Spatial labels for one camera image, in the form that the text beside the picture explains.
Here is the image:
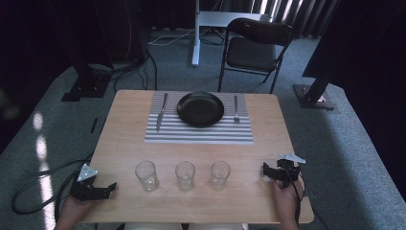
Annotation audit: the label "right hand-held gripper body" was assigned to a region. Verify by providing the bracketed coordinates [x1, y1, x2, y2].
[275, 152, 306, 190]

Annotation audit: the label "silver table knife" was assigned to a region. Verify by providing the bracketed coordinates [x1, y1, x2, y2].
[155, 92, 169, 133]

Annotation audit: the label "black folding chair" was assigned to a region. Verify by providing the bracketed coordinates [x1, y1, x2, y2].
[217, 17, 294, 95]

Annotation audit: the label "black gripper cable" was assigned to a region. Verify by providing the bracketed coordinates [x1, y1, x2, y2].
[11, 158, 96, 222]
[284, 166, 308, 226]

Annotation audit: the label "black floor cables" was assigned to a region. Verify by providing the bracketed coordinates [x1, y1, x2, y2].
[89, 47, 159, 94]

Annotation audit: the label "dark pleated curtain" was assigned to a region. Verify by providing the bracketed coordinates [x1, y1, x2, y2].
[219, 0, 343, 40]

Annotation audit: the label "black round plate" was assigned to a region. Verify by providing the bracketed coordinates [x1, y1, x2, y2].
[176, 90, 225, 128]

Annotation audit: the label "silver fork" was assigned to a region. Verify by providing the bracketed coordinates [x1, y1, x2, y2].
[233, 94, 241, 124]

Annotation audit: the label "person's right hand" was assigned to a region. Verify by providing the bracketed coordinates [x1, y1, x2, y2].
[270, 177, 305, 230]

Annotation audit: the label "white floor cable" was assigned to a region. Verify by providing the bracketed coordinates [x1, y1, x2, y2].
[147, 27, 224, 47]

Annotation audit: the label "person's white trousers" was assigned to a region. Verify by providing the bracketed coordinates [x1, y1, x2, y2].
[123, 221, 251, 230]

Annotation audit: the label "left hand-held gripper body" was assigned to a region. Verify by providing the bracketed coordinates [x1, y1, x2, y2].
[70, 163, 103, 202]

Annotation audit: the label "clear drinking glass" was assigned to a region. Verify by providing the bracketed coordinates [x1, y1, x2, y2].
[134, 160, 160, 193]
[174, 160, 196, 192]
[209, 160, 232, 192]

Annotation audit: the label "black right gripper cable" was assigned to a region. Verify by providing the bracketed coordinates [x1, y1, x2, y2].
[284, 166, 308, 226]

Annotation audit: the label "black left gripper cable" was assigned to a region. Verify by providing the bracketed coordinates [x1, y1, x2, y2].
[11, 158, 96, 222]

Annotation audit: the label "person's left hand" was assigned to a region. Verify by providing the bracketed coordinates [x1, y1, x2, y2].
[55, 194, 98, 230]

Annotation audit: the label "grey white striped placemat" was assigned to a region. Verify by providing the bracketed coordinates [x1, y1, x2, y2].
[144, 91, 255, 145]

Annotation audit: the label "black metal stand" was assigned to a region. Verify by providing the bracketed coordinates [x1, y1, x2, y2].
[292, 71, 337, 111]
[47, 0, 113, 103]

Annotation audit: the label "white desk frame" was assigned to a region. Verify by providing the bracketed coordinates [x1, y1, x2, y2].
[191, 0, 272, 67]

